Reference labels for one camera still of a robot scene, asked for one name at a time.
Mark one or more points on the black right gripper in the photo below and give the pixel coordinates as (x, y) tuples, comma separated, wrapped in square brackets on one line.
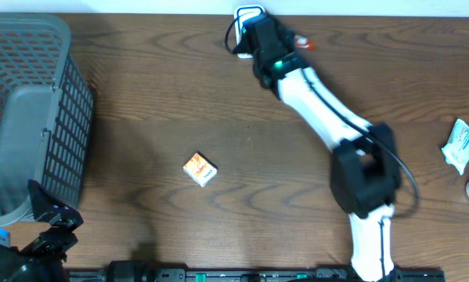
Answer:
[(288, 31)]

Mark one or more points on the red Top chocolate bar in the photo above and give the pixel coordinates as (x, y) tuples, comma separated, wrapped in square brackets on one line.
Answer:
[(302, 42)]

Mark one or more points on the orange small carton box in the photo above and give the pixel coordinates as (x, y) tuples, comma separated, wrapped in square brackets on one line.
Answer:
[(200, 169)]

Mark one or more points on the light blue snack packet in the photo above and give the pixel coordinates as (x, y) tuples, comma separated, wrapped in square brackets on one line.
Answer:
[(456, 150)]

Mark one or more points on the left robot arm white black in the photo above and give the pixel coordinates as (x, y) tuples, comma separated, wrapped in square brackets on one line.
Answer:
[(42, 259)]

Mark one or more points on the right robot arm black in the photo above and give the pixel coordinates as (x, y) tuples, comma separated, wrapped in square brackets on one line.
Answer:
[(364, 174)]

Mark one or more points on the white barcode scanner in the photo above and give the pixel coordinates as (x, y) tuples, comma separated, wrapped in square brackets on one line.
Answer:
[(243, 13)]

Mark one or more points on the grey plastic basket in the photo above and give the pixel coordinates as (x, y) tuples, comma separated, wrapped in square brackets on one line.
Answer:
[(46, 112)]

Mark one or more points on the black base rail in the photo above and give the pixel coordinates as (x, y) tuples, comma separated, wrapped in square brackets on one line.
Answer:
[(146, 271)]

